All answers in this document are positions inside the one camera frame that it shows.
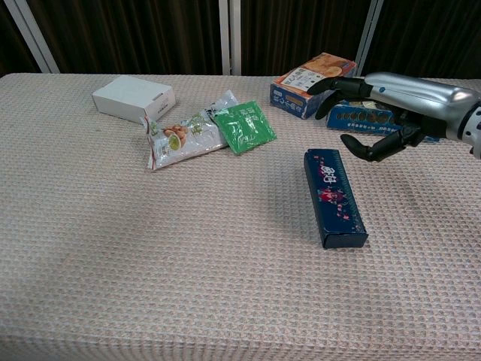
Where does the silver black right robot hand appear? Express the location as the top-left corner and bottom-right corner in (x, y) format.
(307, 71), (481, 163)

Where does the navy blue glasses case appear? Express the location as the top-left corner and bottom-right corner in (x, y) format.
(303, 148), (369, 250)

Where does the long blue cookie box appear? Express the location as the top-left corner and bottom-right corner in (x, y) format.
(325, 99), (440, 143)

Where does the orange and blue biscuit box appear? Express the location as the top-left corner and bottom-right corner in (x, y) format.
(269, 52), (358, 120)

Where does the white cardboard box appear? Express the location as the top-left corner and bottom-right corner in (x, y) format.
(91, 74), (177, 125)

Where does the green sachet packet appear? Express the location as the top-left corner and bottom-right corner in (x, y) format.
(212, 99), (278, 156)

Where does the white snack bag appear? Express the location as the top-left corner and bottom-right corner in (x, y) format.
(141, 89), (240, 172)

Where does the dark brown curtain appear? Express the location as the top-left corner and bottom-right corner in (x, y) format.
(0, 0), (481, 82)

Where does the pink waffle tablecloth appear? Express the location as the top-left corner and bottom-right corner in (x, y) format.
(0, 72), (481, 361)

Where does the white metal frame post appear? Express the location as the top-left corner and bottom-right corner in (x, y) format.
(355, 0), (384, 77)
(3, 0), (60, 74)
(229, 0), (242, 75)
(219, 0), (231, 75)

